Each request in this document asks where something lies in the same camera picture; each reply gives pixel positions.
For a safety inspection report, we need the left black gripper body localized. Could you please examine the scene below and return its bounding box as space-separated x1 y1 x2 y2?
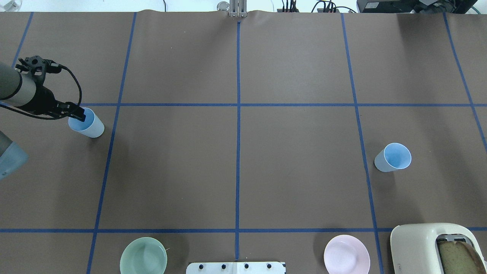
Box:
27 87 65 117

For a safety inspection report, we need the light blue cup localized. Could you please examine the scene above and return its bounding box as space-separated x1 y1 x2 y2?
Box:
374 143 412 173
68 107 105 138

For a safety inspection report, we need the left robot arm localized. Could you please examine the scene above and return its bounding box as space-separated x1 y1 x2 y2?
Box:
0 56 86 122

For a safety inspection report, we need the green bowl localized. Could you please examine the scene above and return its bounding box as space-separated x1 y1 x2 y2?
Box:
119 237 168 274

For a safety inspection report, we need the small metal cylinder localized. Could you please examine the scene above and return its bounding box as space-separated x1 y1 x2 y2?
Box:
217 1 230 11

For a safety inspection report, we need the pink bowl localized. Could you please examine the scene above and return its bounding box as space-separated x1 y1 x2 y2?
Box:
323 234 371 274

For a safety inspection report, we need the cream toaster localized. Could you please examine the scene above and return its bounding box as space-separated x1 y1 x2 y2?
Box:
390 223 486 274

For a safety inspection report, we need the bread slice in toaster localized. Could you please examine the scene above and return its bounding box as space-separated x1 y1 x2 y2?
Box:
437 241 486 274

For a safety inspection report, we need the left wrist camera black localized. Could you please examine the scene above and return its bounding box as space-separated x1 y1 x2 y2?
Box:
14 56 62 84

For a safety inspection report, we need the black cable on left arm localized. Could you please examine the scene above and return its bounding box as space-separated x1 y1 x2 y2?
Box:
0 65 83 121

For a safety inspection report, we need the aluminium frame post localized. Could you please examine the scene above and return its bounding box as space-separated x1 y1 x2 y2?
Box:
228 0 248 18

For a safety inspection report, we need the white pedestal column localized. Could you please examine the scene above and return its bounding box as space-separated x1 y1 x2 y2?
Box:
186 261 286 274

